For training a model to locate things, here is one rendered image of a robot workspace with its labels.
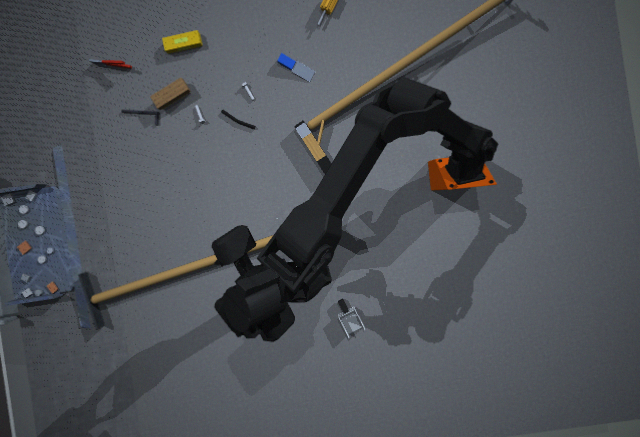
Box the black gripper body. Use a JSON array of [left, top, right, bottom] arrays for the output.
[[212, 225, 295, 342]]

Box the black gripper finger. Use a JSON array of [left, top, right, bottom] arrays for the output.
[[214, 252, 224, 267]]

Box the yellow-handled screwdriver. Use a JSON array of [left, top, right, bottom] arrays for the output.
[[317, 0, 338, 25]]

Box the long scraper with wooden handle and black blade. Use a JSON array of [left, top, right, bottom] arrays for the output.
[[78, 235, 273, 330]]

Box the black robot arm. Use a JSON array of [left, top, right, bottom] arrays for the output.
[[215, 77, 499, 338]]

